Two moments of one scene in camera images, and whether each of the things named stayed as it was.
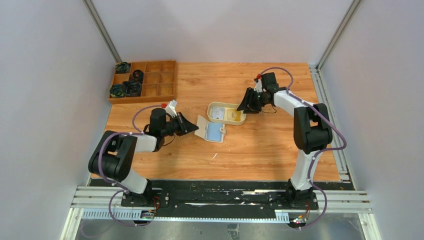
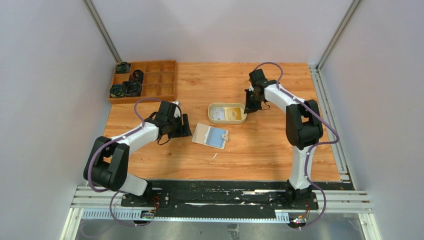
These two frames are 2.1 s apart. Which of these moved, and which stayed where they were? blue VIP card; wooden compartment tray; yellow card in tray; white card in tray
Moved: blue VIP card
Stayed: wooden compartment tray; white card in tray; yellow card in tray
